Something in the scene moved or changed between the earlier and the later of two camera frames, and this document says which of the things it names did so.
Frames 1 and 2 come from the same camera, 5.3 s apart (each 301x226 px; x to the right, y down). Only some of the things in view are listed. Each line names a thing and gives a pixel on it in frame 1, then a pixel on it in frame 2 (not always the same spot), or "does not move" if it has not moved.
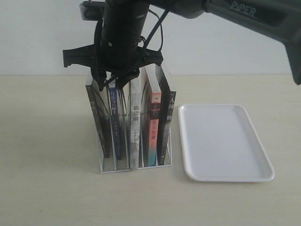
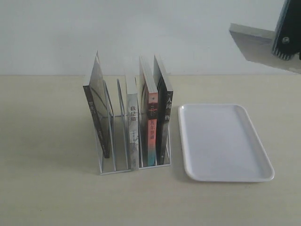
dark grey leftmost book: (99, 100) does not move
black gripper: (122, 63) -> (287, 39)
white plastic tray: (220, 144) does not move
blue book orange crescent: (115, 124) -> (256, 45)
